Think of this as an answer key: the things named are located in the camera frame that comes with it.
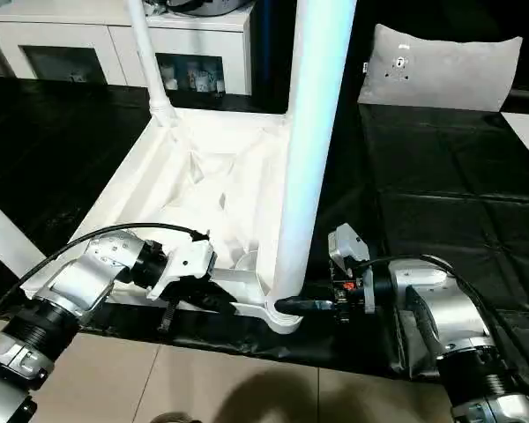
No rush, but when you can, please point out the black box with gold label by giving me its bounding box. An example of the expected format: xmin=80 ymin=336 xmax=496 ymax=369
xmin=249 ymin=0 xmax=380 ymax=111

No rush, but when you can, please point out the white plastic table top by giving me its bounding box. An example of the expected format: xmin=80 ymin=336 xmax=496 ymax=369
xmin=19 ymin=108 xmax=304 ymax=335

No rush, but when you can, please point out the white cabinet with glass doors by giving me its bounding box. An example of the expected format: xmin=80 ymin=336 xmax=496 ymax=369
xmin=0 ymin=0 xmax=253 ymax=97

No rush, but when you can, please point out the white plastic table leg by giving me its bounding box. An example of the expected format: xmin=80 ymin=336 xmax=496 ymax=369
xmin=0 ymin=191 xmax=48 ymax=283
xmin=271 ymin=0 xmax=358 ymax=305
xmin=126 ymin=0 xmax=180 ymax=129

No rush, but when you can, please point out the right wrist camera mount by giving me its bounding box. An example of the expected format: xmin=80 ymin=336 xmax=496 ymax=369
xmin=328 ymin=223 xmax=376 ymax=315

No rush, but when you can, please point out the grey cushion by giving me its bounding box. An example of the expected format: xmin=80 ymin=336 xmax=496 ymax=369
xmin=356 ymin=24 xmax=524 ymax=114

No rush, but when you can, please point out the grey round container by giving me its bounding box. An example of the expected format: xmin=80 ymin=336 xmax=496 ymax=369
xmin=165 ymin=0 xmax=248 ymax=18

